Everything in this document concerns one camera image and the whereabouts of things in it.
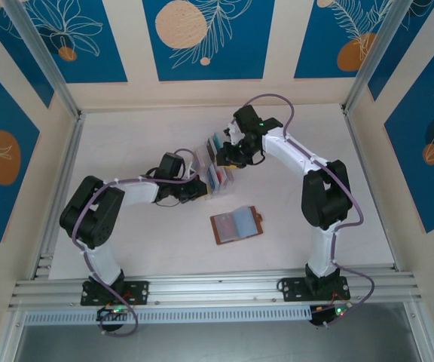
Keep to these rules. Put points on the clear acrylic card rack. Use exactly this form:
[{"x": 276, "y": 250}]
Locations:
[{"x": 217, "y": 177}]

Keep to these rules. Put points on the brown leather card holder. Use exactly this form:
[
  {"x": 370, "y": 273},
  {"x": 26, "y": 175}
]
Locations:
[{"x": 239, "y": 226}]

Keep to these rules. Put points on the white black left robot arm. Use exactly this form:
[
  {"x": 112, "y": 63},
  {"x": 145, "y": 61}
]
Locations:
[{"x": 138, "y": 194}]

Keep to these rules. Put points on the black card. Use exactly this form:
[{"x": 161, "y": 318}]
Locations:
[{"x": 211, "y": 148}]

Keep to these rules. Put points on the teal card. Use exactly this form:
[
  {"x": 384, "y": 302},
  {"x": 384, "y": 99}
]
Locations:
[{"x": 218, "y": 140}]

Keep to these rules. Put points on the aluminium mounting rail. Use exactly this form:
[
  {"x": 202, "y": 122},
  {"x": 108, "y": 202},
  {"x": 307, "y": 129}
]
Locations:
[{"x": 220, "y": 288}]

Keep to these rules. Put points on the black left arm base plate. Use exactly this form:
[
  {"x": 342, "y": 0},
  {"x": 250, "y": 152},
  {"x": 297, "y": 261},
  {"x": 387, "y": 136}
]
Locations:
[{"x": 141, "y": 292}]

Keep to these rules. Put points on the aluminium table side rail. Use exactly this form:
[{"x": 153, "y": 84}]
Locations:
[
  {"x": 361, "y": 151},
  {"x": 72, "y": 151}
]

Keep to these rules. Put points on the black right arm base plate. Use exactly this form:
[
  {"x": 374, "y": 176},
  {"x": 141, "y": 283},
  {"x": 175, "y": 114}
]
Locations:
[{"x": 288, "y": 288}]

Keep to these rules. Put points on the aluminium frame post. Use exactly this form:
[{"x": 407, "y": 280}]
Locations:
[
  {"x": 386, "y": 41},
  {"x": 40, "y": 53}
]

